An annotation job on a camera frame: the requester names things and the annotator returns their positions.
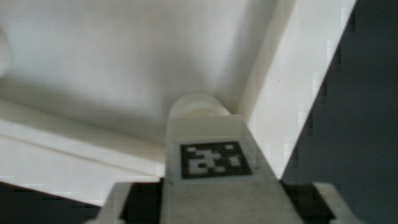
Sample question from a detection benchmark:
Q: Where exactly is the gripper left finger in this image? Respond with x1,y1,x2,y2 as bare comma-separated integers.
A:
87,180,163,224

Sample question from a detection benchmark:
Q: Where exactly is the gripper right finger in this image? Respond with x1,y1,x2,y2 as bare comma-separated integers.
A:
282,182,362,224

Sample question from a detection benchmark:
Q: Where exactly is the white table leg with tag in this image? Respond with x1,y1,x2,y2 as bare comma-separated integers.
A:
159,93,303,224

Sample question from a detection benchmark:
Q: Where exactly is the white square tabletop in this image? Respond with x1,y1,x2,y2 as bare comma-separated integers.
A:
0,0,357,170

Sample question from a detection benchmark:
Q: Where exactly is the white U-shaped obstacle fence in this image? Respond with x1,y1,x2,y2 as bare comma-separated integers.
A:
0,99,165,205

